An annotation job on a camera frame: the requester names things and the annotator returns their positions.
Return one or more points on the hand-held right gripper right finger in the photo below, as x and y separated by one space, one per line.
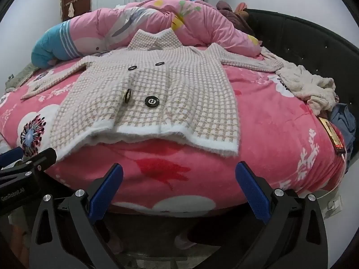
252 193

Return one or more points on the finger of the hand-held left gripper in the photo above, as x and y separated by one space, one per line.
42 159
11 157

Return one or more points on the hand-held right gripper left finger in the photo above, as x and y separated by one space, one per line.
106 193

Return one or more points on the beige checked knit coat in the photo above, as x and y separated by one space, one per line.
182 89

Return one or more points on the dark brown clothes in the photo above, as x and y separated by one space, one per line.
227 9

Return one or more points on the pink floral bed blanket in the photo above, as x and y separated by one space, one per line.
266 134

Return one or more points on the grey-green cloth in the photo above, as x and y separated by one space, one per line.
22 75

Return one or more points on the red and gold box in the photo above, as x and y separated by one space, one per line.
331 134

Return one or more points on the blue cloth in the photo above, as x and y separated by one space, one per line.
343 123

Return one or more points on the cream fluffy garment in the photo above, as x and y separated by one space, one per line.
305 81

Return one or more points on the pink printed quilt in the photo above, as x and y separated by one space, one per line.
112 25

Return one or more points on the white door hanging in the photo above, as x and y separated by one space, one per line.
70 9

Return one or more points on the black tufted headboard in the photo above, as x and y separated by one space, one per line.
303 42

